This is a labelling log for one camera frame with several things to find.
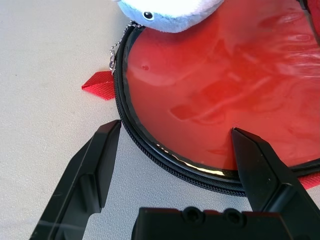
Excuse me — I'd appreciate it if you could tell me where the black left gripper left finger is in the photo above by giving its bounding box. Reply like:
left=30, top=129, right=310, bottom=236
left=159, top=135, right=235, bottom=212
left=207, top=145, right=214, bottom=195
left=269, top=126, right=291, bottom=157
left=29, top=119, right=123, bottom=240

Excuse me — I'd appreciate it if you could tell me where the grey white plush toy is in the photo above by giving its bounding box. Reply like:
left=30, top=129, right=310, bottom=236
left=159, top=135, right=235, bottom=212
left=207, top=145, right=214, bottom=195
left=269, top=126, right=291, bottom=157
left=110, top=0, right=226, bottom=34

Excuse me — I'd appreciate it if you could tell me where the silver ball chain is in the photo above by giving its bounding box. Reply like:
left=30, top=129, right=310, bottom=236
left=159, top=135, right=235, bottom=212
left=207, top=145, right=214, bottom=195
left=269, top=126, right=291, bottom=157
left=108, top=20, right=145, bottom=76

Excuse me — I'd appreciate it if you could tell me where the red black paddle case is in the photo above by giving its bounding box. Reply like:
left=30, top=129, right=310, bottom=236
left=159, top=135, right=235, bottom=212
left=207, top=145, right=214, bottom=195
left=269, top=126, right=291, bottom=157
left=80, top=0, right=320, bottom=199

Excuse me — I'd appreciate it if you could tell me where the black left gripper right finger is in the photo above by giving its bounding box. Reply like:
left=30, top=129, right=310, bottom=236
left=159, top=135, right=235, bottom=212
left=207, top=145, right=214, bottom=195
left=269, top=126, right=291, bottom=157
left=230, top=127, right=320, bottom=240

